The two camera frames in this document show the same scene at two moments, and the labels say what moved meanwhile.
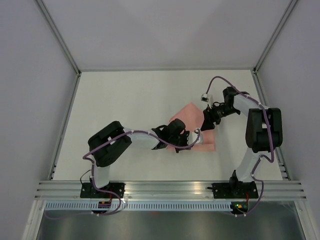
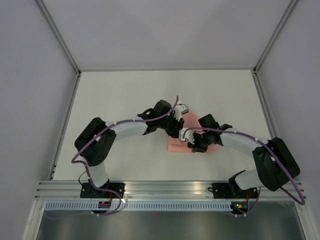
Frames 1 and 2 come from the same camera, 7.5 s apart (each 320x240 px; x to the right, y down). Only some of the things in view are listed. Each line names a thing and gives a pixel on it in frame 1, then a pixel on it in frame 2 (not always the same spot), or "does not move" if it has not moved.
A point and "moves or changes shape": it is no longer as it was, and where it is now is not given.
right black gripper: [209, 118] → [195, 147]
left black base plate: [88, 191] does not move
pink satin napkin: [193, 116] moves or changes shape
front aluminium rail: [169, 190] does not move
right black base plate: [234, 190] does not move
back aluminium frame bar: [169, 69] does not move
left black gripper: [184, 135] → [178, 124]
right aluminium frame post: [266, 49] does not move
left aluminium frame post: [58, 35] does not move
